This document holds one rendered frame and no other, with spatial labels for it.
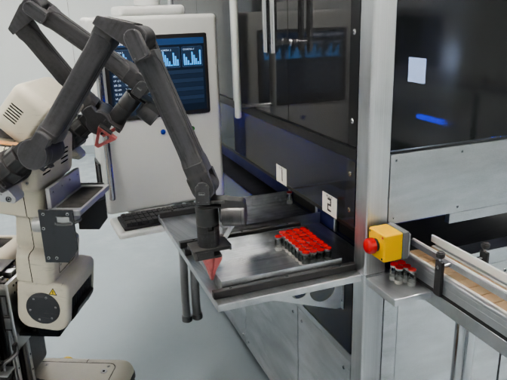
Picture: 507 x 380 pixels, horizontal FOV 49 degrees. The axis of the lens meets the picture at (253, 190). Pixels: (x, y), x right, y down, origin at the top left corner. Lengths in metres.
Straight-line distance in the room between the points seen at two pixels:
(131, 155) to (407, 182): 1.15
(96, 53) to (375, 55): 0.65
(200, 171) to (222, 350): 1.59
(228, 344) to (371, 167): 1.64
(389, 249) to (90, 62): 0.84
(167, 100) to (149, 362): 1.69
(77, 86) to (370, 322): 0.97
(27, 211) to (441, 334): 1.26
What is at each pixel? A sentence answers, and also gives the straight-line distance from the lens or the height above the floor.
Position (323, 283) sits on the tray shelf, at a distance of 1.48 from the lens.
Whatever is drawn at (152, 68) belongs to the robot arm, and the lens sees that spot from 1.35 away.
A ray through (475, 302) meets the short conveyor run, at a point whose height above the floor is 0.92.
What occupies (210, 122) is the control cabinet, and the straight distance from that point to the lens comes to 2.31.
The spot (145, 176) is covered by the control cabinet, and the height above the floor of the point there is 0.94.
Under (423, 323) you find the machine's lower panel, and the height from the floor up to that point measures 0.69.
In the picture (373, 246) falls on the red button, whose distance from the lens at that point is 1.40.
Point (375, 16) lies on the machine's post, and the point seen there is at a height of 1.53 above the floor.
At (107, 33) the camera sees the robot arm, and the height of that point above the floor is 1.52.
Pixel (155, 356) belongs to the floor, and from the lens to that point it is 2.83.
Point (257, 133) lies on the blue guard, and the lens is 2.08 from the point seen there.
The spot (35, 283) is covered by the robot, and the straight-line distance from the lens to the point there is 1.80.
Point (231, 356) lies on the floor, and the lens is 2.77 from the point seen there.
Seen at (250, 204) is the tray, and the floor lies 0.88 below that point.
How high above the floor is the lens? 1.56
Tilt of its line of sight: 18 degrees down
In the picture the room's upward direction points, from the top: 2 degrees counter-clockwise
